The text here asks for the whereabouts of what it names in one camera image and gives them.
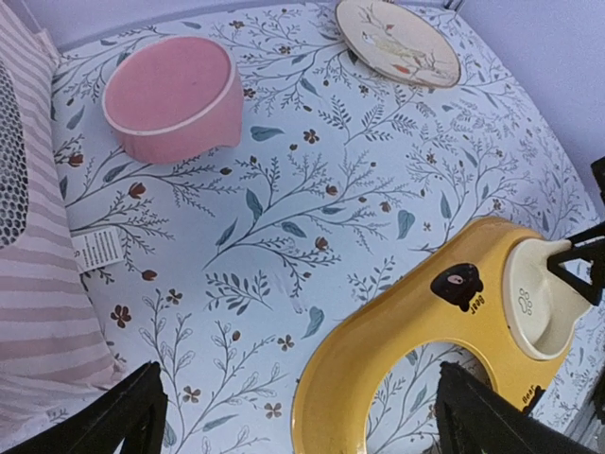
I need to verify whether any pink striped pet tent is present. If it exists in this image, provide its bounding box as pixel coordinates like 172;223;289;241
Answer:
1;7;119;434

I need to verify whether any floral table mat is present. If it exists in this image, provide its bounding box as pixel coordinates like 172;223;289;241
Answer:
52;3;599;453

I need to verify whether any cream pet bowl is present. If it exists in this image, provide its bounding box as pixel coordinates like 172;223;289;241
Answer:
503;238;592;361

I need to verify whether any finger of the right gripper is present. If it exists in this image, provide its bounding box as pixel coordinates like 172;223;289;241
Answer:
546;222;604;306

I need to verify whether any yellow bowl stand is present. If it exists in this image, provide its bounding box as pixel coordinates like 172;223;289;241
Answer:
291;218;571;453

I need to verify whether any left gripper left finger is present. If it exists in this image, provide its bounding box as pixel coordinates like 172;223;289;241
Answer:
9;362;167;454

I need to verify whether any pink pet bowl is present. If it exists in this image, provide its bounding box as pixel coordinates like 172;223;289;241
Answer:
101;36;244;164

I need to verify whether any beige bowl behind cushion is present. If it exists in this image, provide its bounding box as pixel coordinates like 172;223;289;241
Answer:
335;1;461;88

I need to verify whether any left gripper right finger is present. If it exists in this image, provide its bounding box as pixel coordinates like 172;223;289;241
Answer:
435;362;592;454

